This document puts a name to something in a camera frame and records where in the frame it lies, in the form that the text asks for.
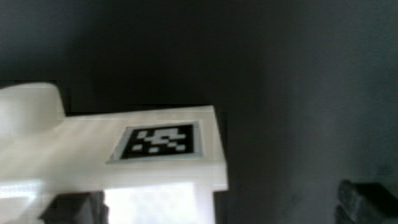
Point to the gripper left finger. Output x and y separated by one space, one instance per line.
78 208

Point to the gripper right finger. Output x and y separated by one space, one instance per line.
369 204

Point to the white front drawer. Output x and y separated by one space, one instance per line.
145 155

